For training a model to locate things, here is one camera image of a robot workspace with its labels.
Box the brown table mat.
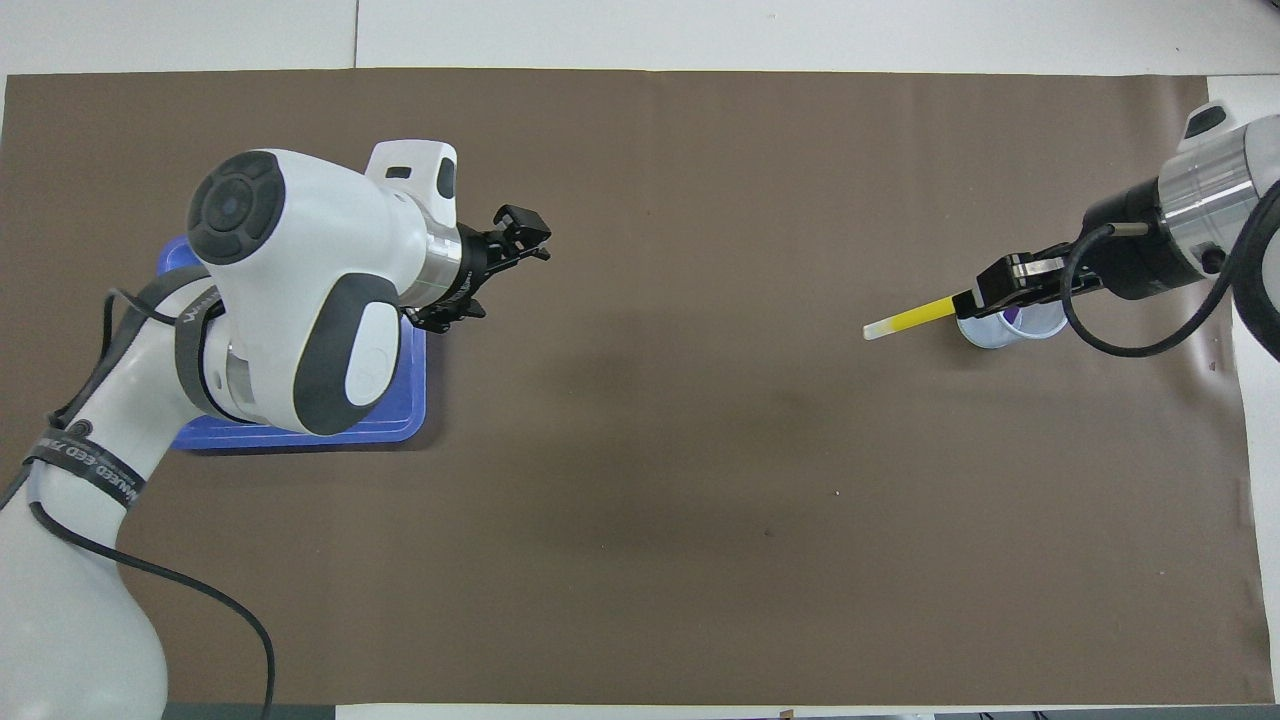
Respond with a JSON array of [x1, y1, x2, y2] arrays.
[[0, 68, 1263, 707]]

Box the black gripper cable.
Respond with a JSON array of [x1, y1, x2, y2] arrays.
[[0, 290, 276, 720], [1060, 180, 1280, 358]]

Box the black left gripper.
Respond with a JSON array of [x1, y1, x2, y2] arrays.
[[405, 205, 551, 333]]

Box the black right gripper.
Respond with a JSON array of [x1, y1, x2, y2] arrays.
[[955, 180, 1201, 319]]

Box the blue plastic tray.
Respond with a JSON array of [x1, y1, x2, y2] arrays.
[[158, 236, 429, 451]]

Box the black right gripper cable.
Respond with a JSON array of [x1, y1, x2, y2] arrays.
[[1060, 180, 1280, 358]]

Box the yellow pen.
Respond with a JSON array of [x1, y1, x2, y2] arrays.
[[863, 296, 961, 343]]

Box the black left arm strap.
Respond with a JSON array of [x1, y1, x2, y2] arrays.
[[25, 425, 148, 511]]

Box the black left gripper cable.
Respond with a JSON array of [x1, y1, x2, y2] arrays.
[[0, 290, 276, 720]]

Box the translucent plastic cup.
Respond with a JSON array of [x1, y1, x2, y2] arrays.
[[955, 300, 1071, 350]]

